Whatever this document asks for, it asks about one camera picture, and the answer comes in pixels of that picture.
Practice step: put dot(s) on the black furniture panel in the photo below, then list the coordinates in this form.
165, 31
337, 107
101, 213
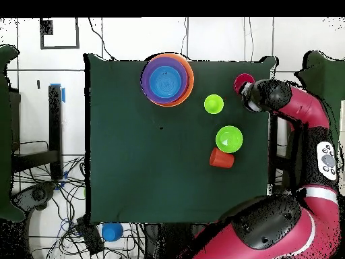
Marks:
14, 121

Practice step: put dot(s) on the green cloth side table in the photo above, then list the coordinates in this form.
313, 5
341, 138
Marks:
328, 72
5, 135

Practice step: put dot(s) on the orange plastic bowl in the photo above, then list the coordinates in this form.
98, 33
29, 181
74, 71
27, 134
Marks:
192, 81

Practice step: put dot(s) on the beige boxes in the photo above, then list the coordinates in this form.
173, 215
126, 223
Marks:
342, 121

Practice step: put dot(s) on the dark green tablecloth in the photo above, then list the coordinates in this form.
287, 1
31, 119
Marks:
121, 162

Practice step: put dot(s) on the crimson pink plastic cup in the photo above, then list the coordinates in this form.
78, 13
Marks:
240, 81

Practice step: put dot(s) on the black box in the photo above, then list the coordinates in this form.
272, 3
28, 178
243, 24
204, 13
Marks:
90, 237

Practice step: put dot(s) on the dark grey office chair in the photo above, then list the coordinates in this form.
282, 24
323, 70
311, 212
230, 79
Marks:
37, 194

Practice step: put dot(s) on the orange-red plastic cup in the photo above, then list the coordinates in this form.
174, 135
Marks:
222, 159

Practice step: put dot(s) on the green plastic bowl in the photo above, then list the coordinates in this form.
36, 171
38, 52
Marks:
229, 139

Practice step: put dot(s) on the black frame with blue tape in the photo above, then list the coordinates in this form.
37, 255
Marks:
55, 121

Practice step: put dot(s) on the blue plastic cup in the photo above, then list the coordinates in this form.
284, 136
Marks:
112, 232

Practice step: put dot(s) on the green plastic cup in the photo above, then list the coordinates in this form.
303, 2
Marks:
213, 104

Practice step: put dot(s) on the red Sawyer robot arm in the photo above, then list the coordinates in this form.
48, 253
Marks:
296, 229

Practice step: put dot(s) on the black post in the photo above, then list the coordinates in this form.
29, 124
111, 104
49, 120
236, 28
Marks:
273, 148

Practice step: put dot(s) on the blue plastic bowl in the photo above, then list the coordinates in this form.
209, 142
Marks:
165, 82

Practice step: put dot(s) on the purple plastic bowl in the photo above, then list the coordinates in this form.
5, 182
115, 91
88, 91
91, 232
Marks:
145, 81

